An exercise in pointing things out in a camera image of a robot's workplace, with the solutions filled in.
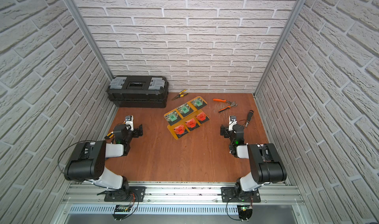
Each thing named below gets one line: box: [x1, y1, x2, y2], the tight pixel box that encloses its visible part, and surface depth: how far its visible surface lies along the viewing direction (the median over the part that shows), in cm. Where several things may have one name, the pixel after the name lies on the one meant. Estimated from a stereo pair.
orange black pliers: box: [212, 98, 238, 113], surface depth 115 cm
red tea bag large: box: [173, 124, 189, 139], surface depth 99 cm
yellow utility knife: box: [104, 131, 114, 140], surface depth 96 cm
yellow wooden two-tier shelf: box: [163, 96, 210, 140], surface depth 96 cm
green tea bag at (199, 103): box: [190, 97, 208, 110], surface depth 97 cm
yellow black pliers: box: [171, 89, 190, 102], surface depth 120 cm
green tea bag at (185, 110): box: [176, 103, 194, 118], surface depth 93 cm
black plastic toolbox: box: [106, 74, 169, 109], surface depth 102 cm
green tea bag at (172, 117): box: [164, 110, 182, 126], surface depth 89 cm
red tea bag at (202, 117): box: [194, 111, 210, 124], surface depth 105 cm
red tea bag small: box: [184, 117, 200, 132], surface depth 102 cm
